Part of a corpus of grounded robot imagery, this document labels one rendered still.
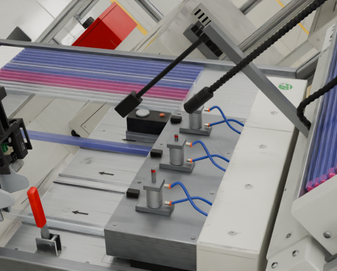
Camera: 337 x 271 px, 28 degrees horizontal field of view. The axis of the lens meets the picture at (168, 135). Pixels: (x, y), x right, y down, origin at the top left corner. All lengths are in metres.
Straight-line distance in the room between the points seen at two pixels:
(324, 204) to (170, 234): 0.25
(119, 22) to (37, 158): 0.82
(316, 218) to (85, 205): 0.43
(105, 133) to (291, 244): 0.54
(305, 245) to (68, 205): 0.43
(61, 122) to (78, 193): 1.67
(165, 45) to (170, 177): 1.39
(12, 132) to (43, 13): 2.19
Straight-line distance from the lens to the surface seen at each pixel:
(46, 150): 2.62
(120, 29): 1.92
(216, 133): 1.11
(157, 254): 0.92
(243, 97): 1.35
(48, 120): 2.72
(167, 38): 2.40
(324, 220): 0.75
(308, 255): 0.76
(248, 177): 0.97
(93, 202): 1.07
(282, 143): 1.05
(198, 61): 1.47
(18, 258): 0.97
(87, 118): 2.62
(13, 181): 1.05
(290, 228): 0.83
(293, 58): 2.29
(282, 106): 1.00
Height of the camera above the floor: 1.76
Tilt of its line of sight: 34 degrees down
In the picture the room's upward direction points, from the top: 51 degrees clockwise
